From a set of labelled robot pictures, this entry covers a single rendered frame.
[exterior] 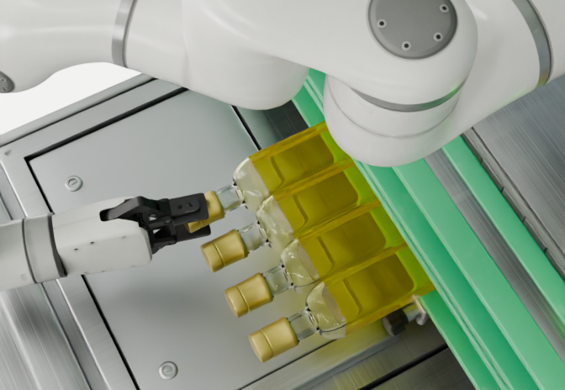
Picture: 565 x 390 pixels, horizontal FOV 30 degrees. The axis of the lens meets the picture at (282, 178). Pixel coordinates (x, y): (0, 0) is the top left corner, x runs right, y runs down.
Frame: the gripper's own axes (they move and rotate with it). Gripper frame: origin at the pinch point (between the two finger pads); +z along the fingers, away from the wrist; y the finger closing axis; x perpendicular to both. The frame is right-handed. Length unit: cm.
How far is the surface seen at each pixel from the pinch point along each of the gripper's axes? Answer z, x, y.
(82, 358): -16.0, -8.7, -14.7
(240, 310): 3.0, -12.7, 1.2
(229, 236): 3.7, -4.3, 2.1
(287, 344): 7.2, -17.5, 1.2
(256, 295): 5.0, -11.5, 1.7
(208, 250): 1.0, -5.5, 2.2
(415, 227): 23.0, -9.7, 6.7
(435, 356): 26.0, -17.9, -15.6
